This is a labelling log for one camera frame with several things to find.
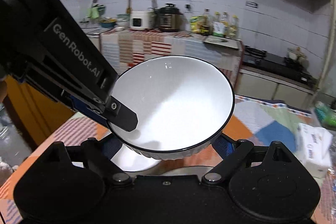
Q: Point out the green plastic basket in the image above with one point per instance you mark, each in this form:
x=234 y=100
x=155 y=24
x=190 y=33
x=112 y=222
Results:
x=325 y=113

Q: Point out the green hanging cloth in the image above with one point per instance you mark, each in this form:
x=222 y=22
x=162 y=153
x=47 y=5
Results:
x=95 y=12

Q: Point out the cream base cabinet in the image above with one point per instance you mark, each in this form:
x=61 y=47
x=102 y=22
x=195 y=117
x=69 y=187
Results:
x=262 y=85

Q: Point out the yellow cooking oil bottle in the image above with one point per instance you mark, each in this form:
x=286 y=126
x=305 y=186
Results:
x=225 y=26
x=216 y=26
x=234 y=28

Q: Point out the striped counter cloth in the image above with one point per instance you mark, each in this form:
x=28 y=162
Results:
x=162 y=45

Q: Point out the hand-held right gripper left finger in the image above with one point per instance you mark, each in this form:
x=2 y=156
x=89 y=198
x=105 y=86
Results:
x=113 y=146

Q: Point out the yellow green food packet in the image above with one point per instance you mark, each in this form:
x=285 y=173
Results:
x=195 y=26

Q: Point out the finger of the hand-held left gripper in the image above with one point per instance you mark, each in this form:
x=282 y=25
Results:
x=123 y=117
x=86 y=108

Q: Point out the white fluffy towel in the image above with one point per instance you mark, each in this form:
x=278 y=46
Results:
x=8 y=166

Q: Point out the white cutting board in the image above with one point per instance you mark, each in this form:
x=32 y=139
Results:
x=223 y=41

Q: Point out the dark sauce bottle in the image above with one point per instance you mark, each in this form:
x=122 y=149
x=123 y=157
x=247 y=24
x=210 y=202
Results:
x=206 y=24

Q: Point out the wall label sticker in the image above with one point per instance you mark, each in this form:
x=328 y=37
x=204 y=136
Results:
x=252 y=4

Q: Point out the blue basin with dishes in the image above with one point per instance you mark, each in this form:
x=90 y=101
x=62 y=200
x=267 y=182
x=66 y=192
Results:
x=108 y=23

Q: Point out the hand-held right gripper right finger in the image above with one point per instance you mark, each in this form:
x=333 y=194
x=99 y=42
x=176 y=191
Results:
x=221 y=148

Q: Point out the white rice cooker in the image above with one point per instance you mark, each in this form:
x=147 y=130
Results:
x=140 y=21

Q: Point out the cream cooking pot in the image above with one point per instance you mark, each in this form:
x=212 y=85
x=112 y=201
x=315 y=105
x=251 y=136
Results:
x=295 y=54

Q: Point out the wooden spatula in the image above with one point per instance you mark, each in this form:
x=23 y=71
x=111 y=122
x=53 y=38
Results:
x=128 y=3

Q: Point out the checkered tablecloth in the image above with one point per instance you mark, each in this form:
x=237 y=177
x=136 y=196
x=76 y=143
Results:
x=265 y=129

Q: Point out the white bowl with dark rim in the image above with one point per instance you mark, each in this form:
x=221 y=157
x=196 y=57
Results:
x=134 y=161
x=170 y=108

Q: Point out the white tissue box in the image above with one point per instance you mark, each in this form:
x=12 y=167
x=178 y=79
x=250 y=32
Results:
x=313 y=150

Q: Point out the wall power outlet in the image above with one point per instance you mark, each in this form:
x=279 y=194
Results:
x=188 y=8

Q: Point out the black gas stove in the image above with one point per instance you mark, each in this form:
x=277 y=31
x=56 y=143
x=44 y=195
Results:
x=278 y=66

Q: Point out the black pressure cooker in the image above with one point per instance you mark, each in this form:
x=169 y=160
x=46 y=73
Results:
x=169 y=19

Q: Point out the stack of pale bowls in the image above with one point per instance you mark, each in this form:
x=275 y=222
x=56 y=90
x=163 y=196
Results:
x=123 y=20

